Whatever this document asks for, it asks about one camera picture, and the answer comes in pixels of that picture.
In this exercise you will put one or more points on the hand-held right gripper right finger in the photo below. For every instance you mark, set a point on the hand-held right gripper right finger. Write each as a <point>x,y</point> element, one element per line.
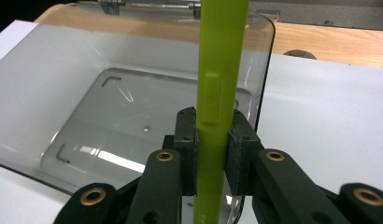
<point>241,149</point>

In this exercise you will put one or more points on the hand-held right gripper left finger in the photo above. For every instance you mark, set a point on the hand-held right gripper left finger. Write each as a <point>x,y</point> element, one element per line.
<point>185,149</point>

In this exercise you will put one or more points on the green phone case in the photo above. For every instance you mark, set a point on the green phone case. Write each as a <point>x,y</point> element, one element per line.
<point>222,62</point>

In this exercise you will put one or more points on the transparent grey lidded box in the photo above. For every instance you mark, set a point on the transparent grey lidded box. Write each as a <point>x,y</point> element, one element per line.
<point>102,109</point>

